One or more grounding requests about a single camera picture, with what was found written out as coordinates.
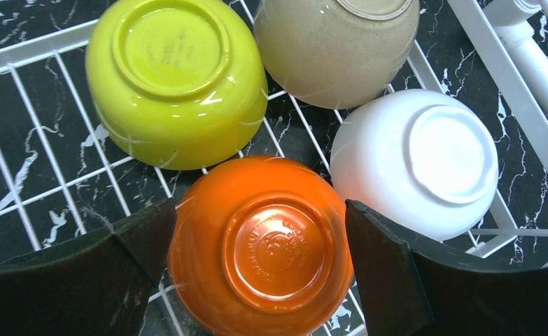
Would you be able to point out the yellow-green bowl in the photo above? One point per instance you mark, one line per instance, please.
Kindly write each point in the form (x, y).
(176, 84)

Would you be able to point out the orange bowl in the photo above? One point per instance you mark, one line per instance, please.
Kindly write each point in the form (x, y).
(260, 248)

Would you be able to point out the white pipe camera frame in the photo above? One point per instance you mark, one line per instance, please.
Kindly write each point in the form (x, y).
(509, 20)

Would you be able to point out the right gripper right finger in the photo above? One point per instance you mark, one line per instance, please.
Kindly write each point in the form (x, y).
(410, 284)

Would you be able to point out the beige bowl white inside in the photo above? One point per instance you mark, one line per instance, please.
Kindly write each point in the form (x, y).
(335, 54)

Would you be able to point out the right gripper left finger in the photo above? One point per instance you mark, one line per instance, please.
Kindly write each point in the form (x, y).
(96, 284)

